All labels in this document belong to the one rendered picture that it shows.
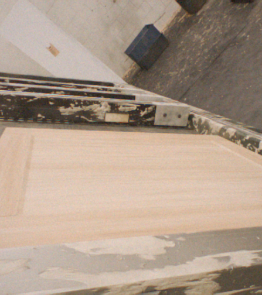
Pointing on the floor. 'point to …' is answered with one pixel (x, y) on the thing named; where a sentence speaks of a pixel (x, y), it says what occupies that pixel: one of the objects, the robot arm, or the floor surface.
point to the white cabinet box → (52, 45)
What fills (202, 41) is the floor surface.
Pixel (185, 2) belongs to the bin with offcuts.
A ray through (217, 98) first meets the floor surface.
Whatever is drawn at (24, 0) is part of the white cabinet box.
